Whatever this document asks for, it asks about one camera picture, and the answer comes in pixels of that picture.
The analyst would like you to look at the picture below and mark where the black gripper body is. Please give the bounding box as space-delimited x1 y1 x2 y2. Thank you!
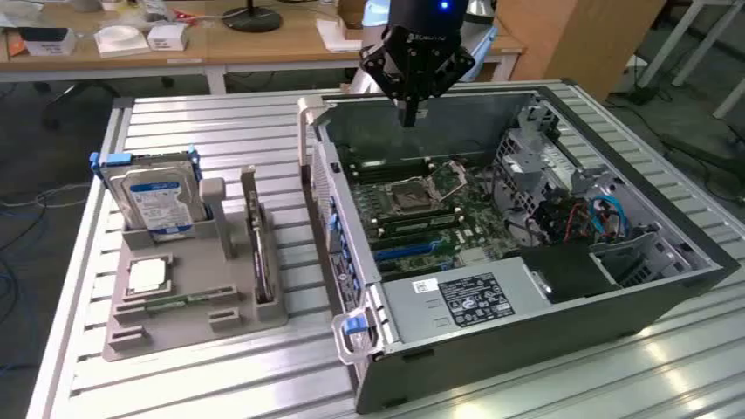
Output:
382 0 470 104

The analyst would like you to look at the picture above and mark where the graphics card with metal bracket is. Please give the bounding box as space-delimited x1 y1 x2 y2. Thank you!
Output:
239 164 279 306

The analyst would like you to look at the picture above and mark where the white paper box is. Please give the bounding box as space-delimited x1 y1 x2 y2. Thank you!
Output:
316 17 366 53

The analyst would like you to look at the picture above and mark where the black RAM slot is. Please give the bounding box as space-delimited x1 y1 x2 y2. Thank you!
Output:
347 155 431 172
351 167 436 184

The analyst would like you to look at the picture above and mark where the metal socket cover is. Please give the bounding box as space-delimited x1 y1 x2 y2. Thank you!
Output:
428 159 474 204

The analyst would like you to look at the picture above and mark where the wooden cabinet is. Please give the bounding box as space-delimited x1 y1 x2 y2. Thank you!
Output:
503 0 669 104

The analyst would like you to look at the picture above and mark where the wooden desk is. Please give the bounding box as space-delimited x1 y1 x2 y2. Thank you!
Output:
207 0 529 95
0 0 210 84

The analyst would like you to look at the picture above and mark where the black lamp base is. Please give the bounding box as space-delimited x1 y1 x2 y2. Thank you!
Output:
223 0 284 34

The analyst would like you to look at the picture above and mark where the perforated metal drive cage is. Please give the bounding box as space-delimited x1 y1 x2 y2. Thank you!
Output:
492 93 589 228

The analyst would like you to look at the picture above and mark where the black floor adapter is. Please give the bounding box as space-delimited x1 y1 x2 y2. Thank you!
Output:
627 85 657 106

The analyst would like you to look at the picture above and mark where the RAM stick with black chips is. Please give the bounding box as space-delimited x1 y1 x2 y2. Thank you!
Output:
376 208 462 235

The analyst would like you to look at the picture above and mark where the green motherboard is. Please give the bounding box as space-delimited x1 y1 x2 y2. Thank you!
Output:
336 143 529 283

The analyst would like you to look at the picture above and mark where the white labelled box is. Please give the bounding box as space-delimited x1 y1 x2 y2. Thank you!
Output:
146 24 191 52

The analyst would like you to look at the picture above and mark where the white round holder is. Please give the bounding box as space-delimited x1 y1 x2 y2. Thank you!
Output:
94 24 152 58

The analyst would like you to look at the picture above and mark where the black chair base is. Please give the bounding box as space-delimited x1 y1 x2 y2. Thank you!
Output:
32 76 178 131
659 115 745 178

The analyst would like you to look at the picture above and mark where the hard disk in blue caddy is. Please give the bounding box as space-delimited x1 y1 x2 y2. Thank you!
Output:
88 147 204 243

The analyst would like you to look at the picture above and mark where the black plastic cover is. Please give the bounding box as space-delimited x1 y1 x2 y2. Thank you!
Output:
501 242 623 306

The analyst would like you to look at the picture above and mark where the grey power supply unit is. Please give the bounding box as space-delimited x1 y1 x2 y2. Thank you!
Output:
364 255 552 347

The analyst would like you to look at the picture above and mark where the grey parts rack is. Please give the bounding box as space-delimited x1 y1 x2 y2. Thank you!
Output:
102 176 291 363

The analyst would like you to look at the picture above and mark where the white box with black lid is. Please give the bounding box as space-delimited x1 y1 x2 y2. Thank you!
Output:
15 26 79 57

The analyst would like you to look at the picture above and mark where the grey disk bay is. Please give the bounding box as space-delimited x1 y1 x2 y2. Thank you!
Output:
587 230 697 292

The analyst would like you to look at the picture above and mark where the silver CPU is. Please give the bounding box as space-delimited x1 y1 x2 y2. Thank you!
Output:
126 258 168 294

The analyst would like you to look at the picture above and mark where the green RAM stick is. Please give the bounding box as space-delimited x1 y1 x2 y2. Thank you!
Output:
143 290 235 313

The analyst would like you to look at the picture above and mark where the black open PC case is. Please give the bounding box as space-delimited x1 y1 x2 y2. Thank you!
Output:
296 85 741 415

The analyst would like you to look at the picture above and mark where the red wire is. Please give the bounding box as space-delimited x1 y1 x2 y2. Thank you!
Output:
565 202 584 242

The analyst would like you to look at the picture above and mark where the blue wire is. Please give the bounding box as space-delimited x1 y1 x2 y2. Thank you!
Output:
587 195 635 240

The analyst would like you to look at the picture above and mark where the white table frame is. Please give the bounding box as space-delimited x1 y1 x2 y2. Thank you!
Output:
633 0 745 120

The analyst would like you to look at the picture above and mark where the blue floor cable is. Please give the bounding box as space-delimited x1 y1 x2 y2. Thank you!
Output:
0 207 51 376

